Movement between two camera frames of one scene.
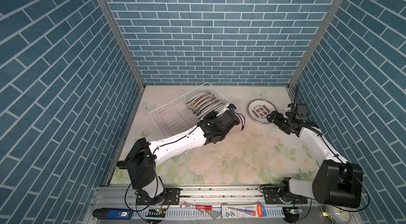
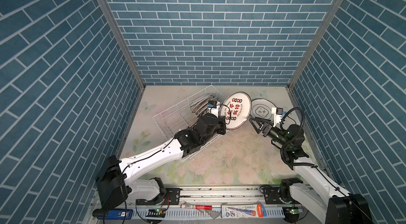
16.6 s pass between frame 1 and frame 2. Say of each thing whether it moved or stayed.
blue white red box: stayed
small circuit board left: stayed
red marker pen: stayed
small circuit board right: stayed
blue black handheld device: stayed
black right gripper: moved
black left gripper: stayed
